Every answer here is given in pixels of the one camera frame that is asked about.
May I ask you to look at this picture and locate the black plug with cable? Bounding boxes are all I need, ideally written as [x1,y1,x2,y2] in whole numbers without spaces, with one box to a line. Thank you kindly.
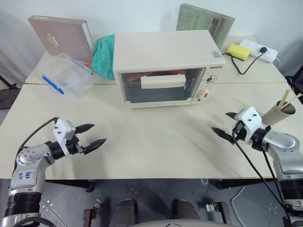
[222,46,269,76]

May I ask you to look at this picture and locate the brown paper cup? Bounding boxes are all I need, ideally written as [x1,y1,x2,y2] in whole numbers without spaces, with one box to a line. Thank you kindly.
[262,102,297,125]

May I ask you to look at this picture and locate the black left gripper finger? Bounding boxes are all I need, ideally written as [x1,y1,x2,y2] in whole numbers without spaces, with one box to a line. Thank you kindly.
[75,123,95,136]
[82,138,107,156]

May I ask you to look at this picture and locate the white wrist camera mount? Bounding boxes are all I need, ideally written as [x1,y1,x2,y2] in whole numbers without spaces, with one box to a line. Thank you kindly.
[52,119,77,159]
[234,106,264,145]

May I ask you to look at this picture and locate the black stand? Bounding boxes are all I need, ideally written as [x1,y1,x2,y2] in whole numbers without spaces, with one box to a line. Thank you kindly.
[0,74,22,110]

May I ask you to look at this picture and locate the cream oven knob red mark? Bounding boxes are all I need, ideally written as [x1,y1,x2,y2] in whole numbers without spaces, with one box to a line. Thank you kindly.
[196,88,210,102]

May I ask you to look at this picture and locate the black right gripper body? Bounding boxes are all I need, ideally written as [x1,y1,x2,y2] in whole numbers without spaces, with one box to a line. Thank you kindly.
[232,120,248,144]

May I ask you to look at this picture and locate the clear container with blue clips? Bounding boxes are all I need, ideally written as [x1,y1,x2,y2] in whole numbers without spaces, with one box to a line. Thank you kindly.
[39,52,95,99]

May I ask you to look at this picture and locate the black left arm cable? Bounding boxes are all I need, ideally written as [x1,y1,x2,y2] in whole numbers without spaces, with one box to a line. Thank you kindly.
[17,117,59,153]

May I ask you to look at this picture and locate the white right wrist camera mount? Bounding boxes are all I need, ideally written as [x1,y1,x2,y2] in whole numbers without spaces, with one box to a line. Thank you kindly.
[234,106,264,145]

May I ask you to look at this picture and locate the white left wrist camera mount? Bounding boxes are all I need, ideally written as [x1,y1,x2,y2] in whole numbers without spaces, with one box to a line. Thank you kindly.
[52,119,77,159]

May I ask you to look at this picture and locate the wooden chopstick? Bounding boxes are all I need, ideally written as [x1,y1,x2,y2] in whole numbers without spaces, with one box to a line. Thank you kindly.
[279,88,291,110]
[281,93,303,110]

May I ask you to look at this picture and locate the yellow sponge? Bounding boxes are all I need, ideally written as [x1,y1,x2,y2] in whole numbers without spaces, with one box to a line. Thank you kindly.
[227,43,252,61]

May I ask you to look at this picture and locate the cream oven door handle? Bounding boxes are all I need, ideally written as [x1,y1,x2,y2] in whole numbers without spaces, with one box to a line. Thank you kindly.
[140,74,187,90]

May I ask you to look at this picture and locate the black chair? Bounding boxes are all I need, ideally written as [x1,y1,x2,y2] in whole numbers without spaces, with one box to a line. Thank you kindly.
[285,75,303,105]

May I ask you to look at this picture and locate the white floor cable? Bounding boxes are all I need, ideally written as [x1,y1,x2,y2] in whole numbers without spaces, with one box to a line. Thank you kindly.
[230,185,286,221]

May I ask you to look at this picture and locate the brown boxed book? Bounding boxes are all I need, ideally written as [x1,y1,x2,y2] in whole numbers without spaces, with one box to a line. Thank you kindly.
[27,15,96,63]

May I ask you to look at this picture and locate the rusty metal foot bracket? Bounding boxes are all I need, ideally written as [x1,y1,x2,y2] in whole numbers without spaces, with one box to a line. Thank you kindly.
[205,201,230,223]
[83,198,103,227]

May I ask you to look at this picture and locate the white power strip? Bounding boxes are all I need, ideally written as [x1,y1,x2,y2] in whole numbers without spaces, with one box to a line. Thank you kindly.
[239,39,279,63]

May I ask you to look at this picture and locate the teal green cloth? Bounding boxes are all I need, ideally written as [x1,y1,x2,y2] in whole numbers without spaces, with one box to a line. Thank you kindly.
[91,34,116,80]

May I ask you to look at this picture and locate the black table frame bar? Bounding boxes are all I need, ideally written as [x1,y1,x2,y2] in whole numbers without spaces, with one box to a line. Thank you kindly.
[44,179,240,190]

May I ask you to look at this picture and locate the green printed board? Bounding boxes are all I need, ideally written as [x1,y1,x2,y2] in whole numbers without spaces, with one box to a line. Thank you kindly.
[175,3,236,51]

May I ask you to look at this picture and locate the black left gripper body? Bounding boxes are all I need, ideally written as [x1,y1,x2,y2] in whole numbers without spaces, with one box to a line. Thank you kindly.
[65,134,85,156]

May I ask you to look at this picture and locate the cream toaster oven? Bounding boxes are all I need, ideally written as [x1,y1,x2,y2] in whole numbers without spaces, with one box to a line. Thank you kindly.
[112,29,227,110]

